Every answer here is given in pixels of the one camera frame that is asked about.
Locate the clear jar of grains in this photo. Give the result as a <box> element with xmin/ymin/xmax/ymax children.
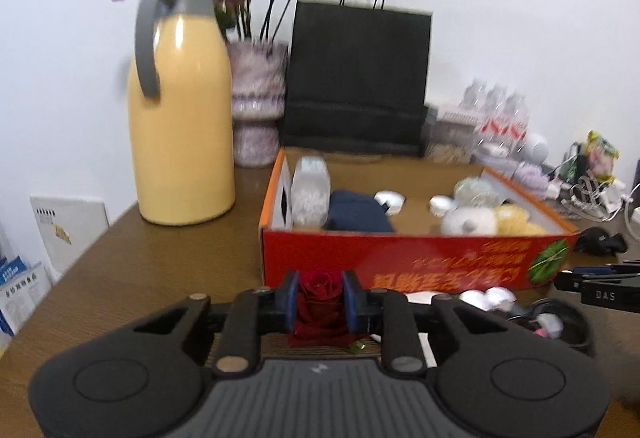
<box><xmin>422</xmin><ymin>104</ymin><xmax>483</xmax><ymax>164</ymax></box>

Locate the yellow thermos jug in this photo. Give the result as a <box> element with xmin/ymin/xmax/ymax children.
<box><xmin>127</xmin><ymin>0</ymin><xmax>235</xmax><ymax>226</ymax></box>

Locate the white plastic bottle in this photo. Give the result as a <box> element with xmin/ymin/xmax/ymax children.
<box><xmin>291</xmin><ymin>156</ymin><xmax>331</xmax><ymax>227</ymax></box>

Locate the dark blue pouch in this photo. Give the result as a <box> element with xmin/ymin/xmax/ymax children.
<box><xmin>324</xmin><ymin>190</ymin><xmax>394</xmax><ymax>233</ymax></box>

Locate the water bottle pack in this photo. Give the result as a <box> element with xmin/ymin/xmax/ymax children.
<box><xmin>460</xmin><ymin>78</ymin><xmax>529</xmax><ymax>158</ymax></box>

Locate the blue white box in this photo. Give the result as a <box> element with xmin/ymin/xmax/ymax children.
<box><xmin>0</xmin><ymin>257</ymin><xmax>51</xmax><ymax>337</ymax></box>

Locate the white plastic lid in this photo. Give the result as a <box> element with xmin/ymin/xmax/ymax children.
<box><xmin>430</xmin><ymin>195</ymin><xmax>457</xmax><ymax>218</ymax></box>

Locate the red cardboard box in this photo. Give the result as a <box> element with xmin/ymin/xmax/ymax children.
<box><xmin>259</xmin><ymin>148</ymin><xmax>579</xmax><ymax>293</ymax></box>

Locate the white round lamp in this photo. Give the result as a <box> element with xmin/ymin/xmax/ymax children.
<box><xmin>518</xmin><ymin>132</ymin><xmax>550</xmax><ymax>165</ymax></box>

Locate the black paper bag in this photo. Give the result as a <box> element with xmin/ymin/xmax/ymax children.
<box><xmin>279</xmin><ymin>0</ymin><xmax>432</xmax><ymax>156</ymax></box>

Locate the yellow sponge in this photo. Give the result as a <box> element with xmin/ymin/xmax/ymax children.
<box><xmin>494</xmin><ymin>203</ymin><xmax>547</xmax><ymax>236</ymax></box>

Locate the red artificial rose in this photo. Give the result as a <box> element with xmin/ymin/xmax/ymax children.
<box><xmin>288</xmin><ymin>271</ymin><xmax>366</xmax><ymax>348</ymax></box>

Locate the white calendar card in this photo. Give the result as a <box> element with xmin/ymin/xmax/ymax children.
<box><xmin>30</xmin><ymin>195</ymin><xmax>110</xmax><ymax>283</ymax></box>

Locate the purple hair scrunchie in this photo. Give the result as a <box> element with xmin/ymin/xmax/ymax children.
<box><xmin>512</xmin><ymin>163</ymin><xmax>549</xmax><ymax>198</ymax></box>

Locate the purple textured vase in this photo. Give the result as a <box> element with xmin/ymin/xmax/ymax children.
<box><xmin>228</xmin><ymin>42</ymin><xmax>288</xmax><ymax>167</ymax></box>

